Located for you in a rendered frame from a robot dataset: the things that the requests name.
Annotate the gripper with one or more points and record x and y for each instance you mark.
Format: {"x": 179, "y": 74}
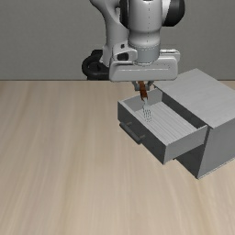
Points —
{"x": 143, "y": 71}

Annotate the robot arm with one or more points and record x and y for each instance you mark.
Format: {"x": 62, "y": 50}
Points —
{"x": 143, "y": 24}

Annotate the grey cabinet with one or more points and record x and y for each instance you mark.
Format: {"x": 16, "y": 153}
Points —
{"x": 199, "y": 122}

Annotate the open grey drawer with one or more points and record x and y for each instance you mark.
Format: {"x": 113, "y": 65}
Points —
{"x": 162, "y": 128}

